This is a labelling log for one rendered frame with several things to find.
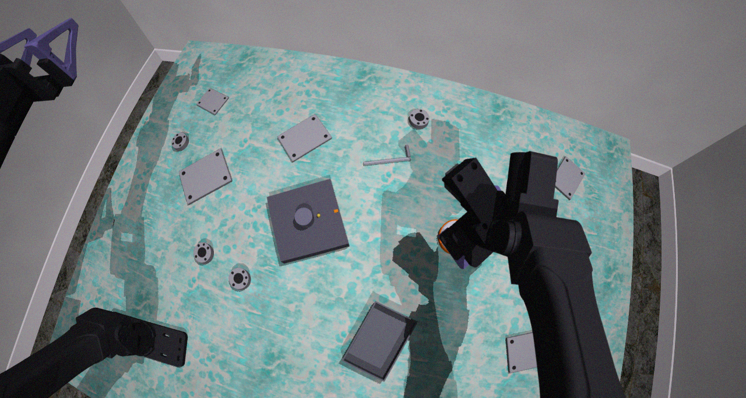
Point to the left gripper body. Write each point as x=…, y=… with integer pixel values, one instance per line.
x=39, y=88

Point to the grey l-shaped hex key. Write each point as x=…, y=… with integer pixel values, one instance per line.
x=393, y=160

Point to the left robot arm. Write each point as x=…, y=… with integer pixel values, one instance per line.
x=97, y=334

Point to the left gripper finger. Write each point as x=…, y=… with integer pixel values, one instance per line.
x=40, y=48
x=28, y=35

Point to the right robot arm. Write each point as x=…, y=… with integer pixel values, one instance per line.
x=548, y=259

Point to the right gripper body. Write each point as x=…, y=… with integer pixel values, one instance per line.
x=458, y=244

